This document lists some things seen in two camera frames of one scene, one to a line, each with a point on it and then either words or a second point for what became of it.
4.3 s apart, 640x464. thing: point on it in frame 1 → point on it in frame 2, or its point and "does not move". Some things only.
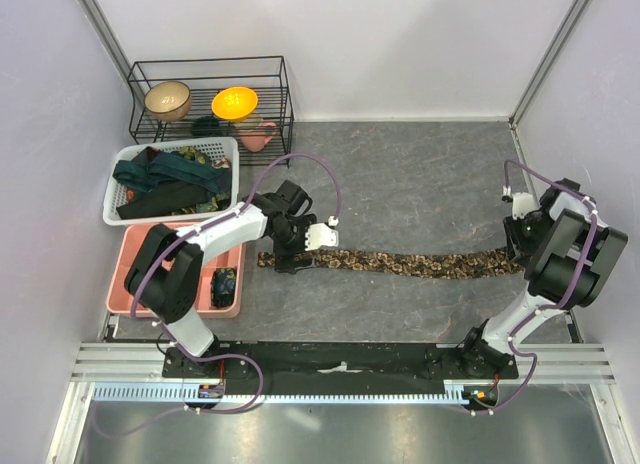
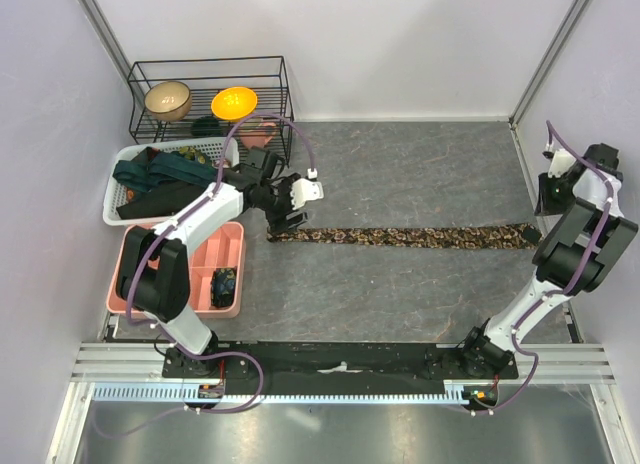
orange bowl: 234,103 does not move
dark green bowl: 206,126 does not move
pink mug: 255,139 does not move
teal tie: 136,176 does not move
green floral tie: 189,153 does not move
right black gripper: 516,244 → 545,206
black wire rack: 242,98 does not move
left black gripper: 284,260 → 277,224
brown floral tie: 444,263 → 509,236
